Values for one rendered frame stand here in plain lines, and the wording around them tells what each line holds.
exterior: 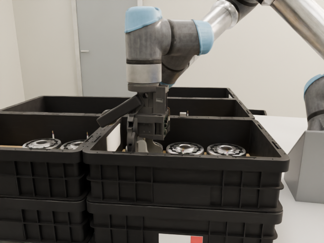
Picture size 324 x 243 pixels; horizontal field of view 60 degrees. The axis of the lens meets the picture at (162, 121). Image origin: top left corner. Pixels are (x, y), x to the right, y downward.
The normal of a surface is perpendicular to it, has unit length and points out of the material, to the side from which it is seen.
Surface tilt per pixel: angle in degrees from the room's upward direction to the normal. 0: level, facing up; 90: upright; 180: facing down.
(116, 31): 90
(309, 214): 0
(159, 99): 90
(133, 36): 90
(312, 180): 90
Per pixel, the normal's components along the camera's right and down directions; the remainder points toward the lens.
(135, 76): -0.39, 0.25
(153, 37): 0.40, 0.24
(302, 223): 0.00, -0.96
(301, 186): -0.18, 0.26
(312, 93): -0.94, -0.25
